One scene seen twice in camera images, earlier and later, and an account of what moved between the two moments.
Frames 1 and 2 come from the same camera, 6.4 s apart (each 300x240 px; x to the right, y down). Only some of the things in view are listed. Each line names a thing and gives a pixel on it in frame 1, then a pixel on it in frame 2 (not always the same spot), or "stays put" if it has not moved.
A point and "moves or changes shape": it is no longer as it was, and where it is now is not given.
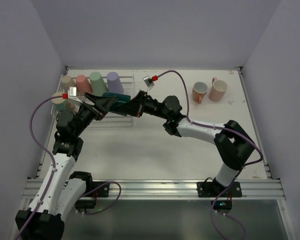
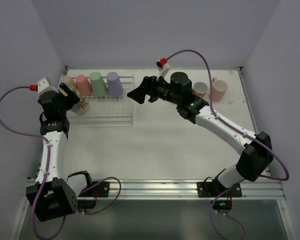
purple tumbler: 114,84 stays put
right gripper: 140,104 -> 152,87
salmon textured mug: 199,90 stays put
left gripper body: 95,111 -> 68,94
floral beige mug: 59,103 moves or changes shape
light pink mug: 218,91 stays put
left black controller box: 85,204 stays put
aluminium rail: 183,189 stays put
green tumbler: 98,85 stays put
